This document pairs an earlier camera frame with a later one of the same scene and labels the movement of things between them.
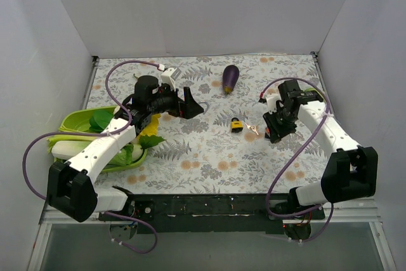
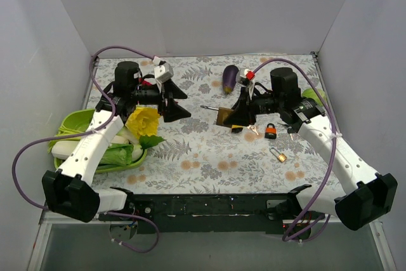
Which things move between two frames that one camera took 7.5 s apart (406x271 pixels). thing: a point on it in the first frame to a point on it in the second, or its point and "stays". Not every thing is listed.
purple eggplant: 230,75 stays
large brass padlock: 207,107 to 222,112
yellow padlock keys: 252,127 stays
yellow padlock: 236,125 stays
